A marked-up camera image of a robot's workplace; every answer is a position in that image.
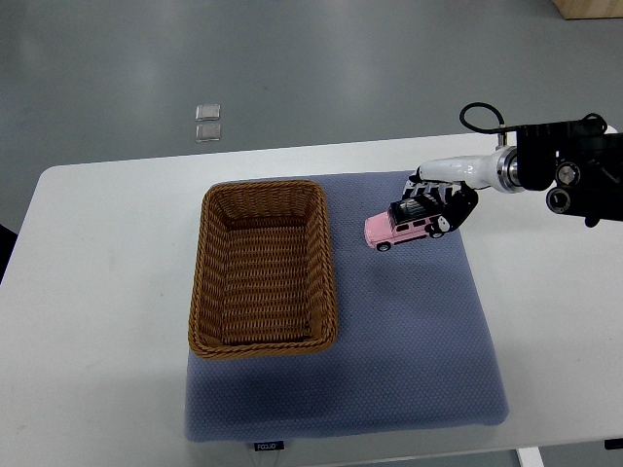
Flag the black cable loop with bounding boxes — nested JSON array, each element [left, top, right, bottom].
[[458, 101, 517, 135]]

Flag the pink toy car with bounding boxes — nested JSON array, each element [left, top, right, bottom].
[[364, 195, 451, 252]]

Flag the black mat label tag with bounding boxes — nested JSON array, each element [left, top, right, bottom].
[[253, 441, 284, 451]]

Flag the white table leg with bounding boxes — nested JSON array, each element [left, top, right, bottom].
[[516, 447, 544, 467]]

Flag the wooden box corner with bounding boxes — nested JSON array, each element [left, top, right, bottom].
[[553, 0, 623, 19]]

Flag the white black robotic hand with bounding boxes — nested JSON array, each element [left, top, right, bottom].
[[403, 147, 523, 238]]

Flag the brown wicker basket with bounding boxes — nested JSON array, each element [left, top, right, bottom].
[[188, 180, 339, 360]]

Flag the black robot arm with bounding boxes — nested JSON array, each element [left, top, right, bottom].
[[508, 113, 622, 228]]

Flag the upper floor socket plate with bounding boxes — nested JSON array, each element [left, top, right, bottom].
[[195, 103, 221, 122]]

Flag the blue-grey padded mat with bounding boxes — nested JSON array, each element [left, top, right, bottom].
[[185, 172, 508, 442]]

